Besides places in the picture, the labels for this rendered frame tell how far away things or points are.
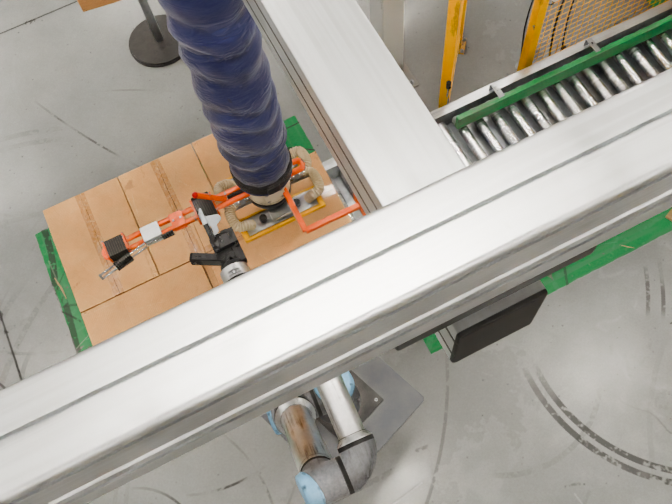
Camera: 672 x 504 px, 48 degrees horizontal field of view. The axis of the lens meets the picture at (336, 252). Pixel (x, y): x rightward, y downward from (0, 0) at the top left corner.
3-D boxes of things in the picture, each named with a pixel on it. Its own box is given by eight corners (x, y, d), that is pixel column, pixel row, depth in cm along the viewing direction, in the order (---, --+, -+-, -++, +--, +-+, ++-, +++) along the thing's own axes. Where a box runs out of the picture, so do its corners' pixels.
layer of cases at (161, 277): (273, 150, 419) (262, 110, 382) (354, 299, 381) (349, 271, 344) (74, 243, 405) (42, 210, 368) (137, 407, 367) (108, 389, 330)
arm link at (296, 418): (314, 408, 291) (361, 504, 218) (273, 426, 288) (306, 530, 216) (301, 374, 287) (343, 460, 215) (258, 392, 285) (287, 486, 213)
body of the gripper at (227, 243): (235, 234, 240) (249, 265, 235) (210, 245, 239) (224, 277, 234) (230, 224, 233) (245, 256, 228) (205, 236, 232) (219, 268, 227)
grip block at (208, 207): (212, 196, 283) (208, 189, 277) (222, 217, 279) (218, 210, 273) (191, 206, 282) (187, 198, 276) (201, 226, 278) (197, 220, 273)
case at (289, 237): (332, 189, 354) (315, 150, 317) (368, 259, 338) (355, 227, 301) (219, 246, 354) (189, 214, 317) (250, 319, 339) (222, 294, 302)
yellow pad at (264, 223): (315, 186, 292) (314, 180, 288) (326, 206, 289) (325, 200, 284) (236, 223, 289) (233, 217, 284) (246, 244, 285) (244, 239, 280)
